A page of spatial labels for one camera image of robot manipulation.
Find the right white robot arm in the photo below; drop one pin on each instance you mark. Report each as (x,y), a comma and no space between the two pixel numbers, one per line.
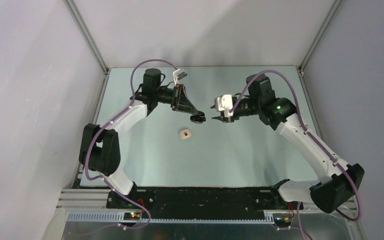
(336,181)

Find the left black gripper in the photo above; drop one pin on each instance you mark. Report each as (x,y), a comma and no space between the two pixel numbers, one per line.
(180,102)

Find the right aluminium frame post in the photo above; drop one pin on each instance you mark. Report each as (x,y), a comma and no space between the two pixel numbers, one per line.
(327,21)

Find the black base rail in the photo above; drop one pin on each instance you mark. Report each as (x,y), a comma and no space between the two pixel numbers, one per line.
(209,203)

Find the left aluminium frame post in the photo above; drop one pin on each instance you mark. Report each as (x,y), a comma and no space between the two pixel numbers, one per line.
(86,34)

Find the controller board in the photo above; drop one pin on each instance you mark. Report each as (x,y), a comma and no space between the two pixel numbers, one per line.
(132,216)
(283,219)

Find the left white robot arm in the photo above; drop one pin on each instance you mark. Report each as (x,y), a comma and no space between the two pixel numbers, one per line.
(100,147)

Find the beige earbud charging case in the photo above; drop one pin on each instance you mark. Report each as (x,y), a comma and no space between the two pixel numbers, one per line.
(185,134)

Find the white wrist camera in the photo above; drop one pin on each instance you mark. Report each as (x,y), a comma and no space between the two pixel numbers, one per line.
(224,105)
(179,74)

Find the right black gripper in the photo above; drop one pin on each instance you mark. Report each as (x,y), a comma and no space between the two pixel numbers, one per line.
(220,118)

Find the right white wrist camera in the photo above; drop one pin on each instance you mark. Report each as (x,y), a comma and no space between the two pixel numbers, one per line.
(224,105)

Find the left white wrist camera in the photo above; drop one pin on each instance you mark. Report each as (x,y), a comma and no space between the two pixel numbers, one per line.
(179,74)

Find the right controller board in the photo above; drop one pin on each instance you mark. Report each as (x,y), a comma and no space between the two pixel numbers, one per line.
(283,219)

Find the aluminium frame post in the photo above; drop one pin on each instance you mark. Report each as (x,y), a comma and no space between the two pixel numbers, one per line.
(327,21)
(86,34)

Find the left controller board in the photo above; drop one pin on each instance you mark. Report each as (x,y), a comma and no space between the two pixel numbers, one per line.
(132,216)

